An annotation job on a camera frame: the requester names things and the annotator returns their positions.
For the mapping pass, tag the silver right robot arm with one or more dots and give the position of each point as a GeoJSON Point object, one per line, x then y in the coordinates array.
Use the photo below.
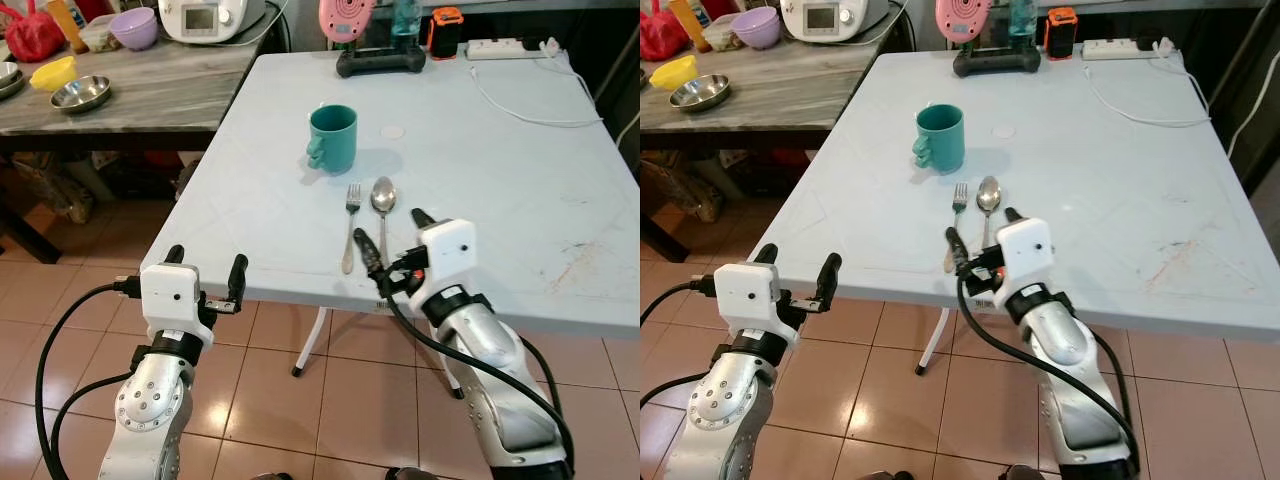
{"type": "Point", "coordinates": [500, 390]}
{"type": "Point", "coordinates": [1075, 380]}

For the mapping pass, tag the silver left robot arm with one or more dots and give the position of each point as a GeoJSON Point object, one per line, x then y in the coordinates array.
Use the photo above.
{"type": "Point", "coordinates": [725, 410]}
{"type": "Point", "coordinates": [150, 410]}

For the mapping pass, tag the silver metal spoon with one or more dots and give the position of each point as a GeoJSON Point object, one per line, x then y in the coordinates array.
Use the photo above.
{"type": "Point", "coordinates": [989, 194]}
{"type": "Point", "coordinates": [383, 195]}

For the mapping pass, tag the silver metal fork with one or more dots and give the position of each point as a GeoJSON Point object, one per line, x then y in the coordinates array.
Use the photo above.
{"type": "Point", "coordinates": [958, 203]}
{"type": "Point", "coordinates": [351, 215]}

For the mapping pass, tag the round white table cap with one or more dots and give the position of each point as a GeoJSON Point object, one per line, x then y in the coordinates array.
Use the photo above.
{"type": "Point", "coordinates": [395, 131]}
{"type": "Point", "coordinates": [1003, 131]}

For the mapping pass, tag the white table leg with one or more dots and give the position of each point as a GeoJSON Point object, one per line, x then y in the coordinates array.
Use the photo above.
{"type": "Point", "coordinates": [935, 340]}
{"type": "Point", "coordinates": [311, 340]}

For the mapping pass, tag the patterned plastic bag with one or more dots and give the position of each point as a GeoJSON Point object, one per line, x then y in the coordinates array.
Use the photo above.
{"type": "Point", "coordinates": [690, 190]}
{"type": "Point", "coordinates": [57, 190]}

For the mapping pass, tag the teal ceramic mug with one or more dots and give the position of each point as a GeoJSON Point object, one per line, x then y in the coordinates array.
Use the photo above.
{"type": "Point", "coordinates": [335, 140]}
{"type": "Point", "coordinates": [942, 140]}

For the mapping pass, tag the black oblong stand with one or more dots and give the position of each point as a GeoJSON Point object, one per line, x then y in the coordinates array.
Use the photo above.
{"type": "Point", "coordinates": [995, 63]}
{"type": "Point", "coordinates": [380, 63]}

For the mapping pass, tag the marble top side table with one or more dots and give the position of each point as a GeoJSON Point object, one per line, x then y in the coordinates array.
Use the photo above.
{"type": "Point", "coordinates": [800, 95]}
{"type": "Point", "coordinates": [150, 100]}

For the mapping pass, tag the steel bowl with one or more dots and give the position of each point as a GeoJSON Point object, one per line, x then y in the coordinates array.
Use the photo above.
{"type": "Point", "coordinates": [8, 80]}
{"type": "Point", "coordinates": [80, 95]}
{"type": "Point", "coordinates": [699, 92]}

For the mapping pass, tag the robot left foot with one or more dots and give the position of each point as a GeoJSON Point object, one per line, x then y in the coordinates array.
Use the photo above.
{"type": "Point", "coordinates": [268, 477]}
{"type": "Point", "coordinates": [885, 477]}

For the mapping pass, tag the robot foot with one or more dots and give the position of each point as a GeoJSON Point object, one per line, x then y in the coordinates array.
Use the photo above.
{"type": "Point", "coordinates": [268, 477]}
{"type": "Point", "coordinates": [1020, 473]}
{"type": "Point", "coordinates": [885, 477]}
{"type": "Point", "coordinates": [412, 474]}

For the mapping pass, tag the orange black device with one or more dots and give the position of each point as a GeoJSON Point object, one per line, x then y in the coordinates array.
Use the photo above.
{"type": "Point", "coordinates": [1060, 33]}
{"type": "Point", "coordinates": [445, 33]}

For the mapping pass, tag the white power strip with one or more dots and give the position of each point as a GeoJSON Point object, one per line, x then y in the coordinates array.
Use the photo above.
{"type": "Point", "coordinates": [1118, 48]}
{"type": "Point", "coordinates": [505, 48]}

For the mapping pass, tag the clear blue bottle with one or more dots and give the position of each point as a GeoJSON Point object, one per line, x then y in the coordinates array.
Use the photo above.
{"type": "Point", "coordinates": [1022, 18]}
{"type": "Point", "coordinates": [406, 18]}

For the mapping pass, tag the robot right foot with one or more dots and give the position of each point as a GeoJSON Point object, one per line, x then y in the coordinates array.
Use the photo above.
{"type": "Point", "coordinates": [412, 474]}
{"type": "Point", "coordinates": [1020, 473]}

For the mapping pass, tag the yellow plastic bowl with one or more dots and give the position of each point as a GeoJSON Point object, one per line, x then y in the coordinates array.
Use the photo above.
{"type": "Point", "coordinates": [53, 73]}
{"type": "Point", "coordinates": [675, 72]}

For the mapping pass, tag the clear food container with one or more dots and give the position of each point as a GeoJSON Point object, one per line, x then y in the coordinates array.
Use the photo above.
{"type": "Point", "coordinates": [722, 38]}
{"type": "Point", "coordinates": [99, 38]}

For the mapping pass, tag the purple plastic bowl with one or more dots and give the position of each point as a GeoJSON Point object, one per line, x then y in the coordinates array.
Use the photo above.
{"type": "Point", "coordinates": [757, 27]}
{"type": "Point", "coordinates": [134, 28]}

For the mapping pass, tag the white kitchen appliance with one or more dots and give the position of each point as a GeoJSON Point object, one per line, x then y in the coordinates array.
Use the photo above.
{"type": "Point", "coordinates": [830, 18]}
{"type": "Point", "coordinates": [210, 20]}

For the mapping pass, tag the red plastic bag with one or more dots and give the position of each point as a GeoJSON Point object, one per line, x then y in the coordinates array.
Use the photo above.
{"type": "Point", "coordinates": [30, 36]}
{"type": "Point", "coordinates": [660, 36]}

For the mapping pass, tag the orange bottle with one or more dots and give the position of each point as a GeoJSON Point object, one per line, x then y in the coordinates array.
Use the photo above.
{"type": "Point", "coordinates": [690, 20]}
{"type": "Point", "coordinates": [66, 20]}

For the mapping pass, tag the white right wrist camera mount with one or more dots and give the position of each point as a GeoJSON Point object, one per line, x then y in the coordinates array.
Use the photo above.
{"type": "Point", "coordinates": [446, 250]}
{"type": "Point", "coordinates": [1026, 250]}

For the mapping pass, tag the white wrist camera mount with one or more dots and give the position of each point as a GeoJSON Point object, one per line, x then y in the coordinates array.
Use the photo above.
{"type": "Point", "coordinates": [446, 250]}
{"type": "Point", "coordinates": [170, 295]}
{"type": "Point", "coordinates": [745, 295]}
{"type": "Point", "coordinates": [1026, 250]}

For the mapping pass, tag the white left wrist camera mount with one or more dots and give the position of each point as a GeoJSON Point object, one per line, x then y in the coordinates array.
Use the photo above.
{"type": "Point", "coordinates": [745, 295]}
{"type": "Point", "coordinates": [170, 295]}

